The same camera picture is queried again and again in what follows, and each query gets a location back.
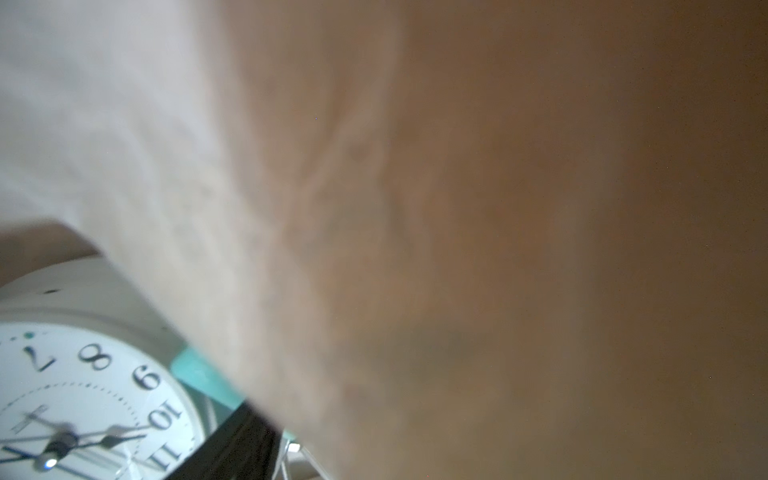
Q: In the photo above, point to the beige canvas bag orange handles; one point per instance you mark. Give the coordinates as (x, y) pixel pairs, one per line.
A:
(447, 239)

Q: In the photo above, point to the mint green small clock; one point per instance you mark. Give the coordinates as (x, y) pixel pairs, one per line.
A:
(213, 396)

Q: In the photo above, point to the black square alarm clock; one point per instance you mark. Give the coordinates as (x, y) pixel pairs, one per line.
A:
(244, 447)

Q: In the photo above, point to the white round analog clock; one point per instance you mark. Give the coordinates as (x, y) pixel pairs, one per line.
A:
(87, 390)

